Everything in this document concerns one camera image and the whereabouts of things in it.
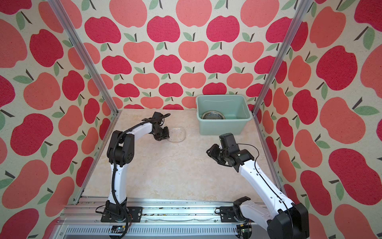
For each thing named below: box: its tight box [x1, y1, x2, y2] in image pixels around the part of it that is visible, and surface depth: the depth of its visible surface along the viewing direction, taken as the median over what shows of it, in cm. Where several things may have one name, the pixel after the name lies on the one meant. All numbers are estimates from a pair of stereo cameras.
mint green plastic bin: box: [195, 94, 253, 135], surface depth 110 cm
